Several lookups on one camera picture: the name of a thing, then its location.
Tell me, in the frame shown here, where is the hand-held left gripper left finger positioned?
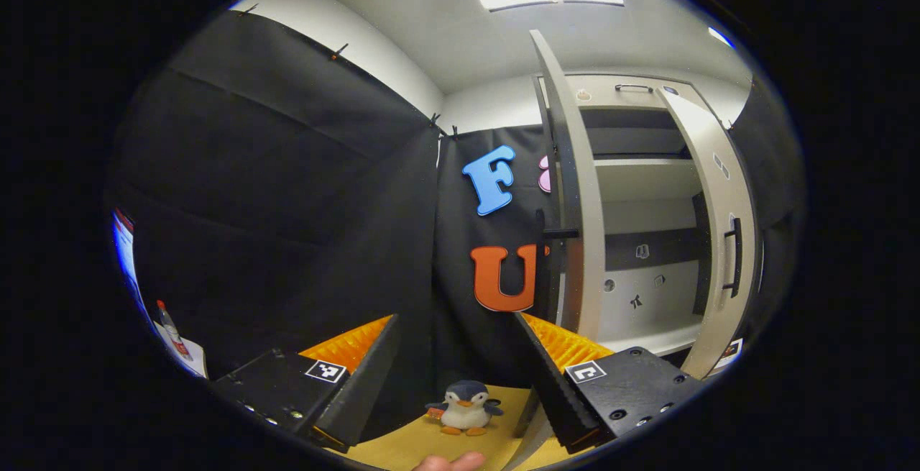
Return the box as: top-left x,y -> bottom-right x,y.
208,313 -> 402,454

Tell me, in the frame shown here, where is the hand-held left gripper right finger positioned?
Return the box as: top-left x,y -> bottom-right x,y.
512,311 -> 709,455

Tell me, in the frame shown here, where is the grey cabinet door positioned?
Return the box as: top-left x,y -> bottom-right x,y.
530,29 -> 607,342
658,86 -> 759,380

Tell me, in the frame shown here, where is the grey cabinet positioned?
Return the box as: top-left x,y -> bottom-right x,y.
535,73 -> 763,357

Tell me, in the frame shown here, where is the small red cap bottle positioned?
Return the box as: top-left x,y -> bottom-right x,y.
156,300 -> 193,362

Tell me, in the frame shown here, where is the grey cabinet drawer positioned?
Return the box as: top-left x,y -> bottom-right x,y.
564,74 -> 694,109

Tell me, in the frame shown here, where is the penguin plush toy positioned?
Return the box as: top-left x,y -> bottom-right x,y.
425,380 -> 504,436

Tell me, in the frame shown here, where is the white paper sheet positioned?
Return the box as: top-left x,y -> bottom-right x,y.
155,320 -> 209,378

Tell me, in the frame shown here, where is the small printed card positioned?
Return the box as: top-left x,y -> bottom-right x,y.
712,338 -> 743,371

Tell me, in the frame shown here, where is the black backdrop cloth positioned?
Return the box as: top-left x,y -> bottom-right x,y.
108,11 -> 802,450

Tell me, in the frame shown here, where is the bright display screen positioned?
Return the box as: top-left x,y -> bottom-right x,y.
111,209 -> 141,306

